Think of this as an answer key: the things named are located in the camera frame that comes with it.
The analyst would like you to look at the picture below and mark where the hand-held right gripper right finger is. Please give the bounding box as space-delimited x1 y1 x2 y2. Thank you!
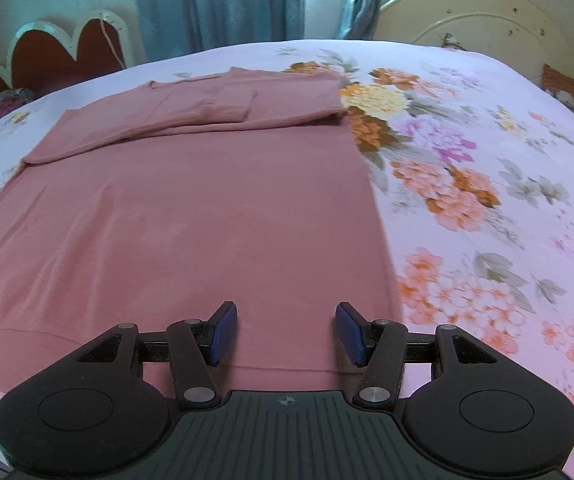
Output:
335 302 504 407

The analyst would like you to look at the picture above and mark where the blue-grey wide curtain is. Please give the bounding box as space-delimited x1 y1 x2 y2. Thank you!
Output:
130 0 306 61

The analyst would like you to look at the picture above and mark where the floral bed sheet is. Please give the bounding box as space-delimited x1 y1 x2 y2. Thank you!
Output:
0 39 574 480

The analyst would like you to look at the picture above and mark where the cream round headboard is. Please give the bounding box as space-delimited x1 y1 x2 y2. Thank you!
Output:
374 0 574 128

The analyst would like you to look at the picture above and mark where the white cable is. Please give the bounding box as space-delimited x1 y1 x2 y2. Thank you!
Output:
98 17 124 68

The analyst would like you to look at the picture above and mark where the orange patterned pillow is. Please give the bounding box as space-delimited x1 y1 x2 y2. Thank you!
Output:
542 63 574 107

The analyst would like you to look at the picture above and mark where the blue-grey tied curtain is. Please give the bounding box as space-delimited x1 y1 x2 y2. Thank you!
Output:
339 0 384 41

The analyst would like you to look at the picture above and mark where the red heart-shaped headboard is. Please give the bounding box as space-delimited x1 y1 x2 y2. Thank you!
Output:
0 8 128 98

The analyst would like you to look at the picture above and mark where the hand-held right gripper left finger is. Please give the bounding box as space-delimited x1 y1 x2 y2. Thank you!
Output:
74 301 238 409

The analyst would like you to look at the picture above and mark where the pink sweater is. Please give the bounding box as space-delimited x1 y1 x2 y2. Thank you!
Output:
0 66 404 392

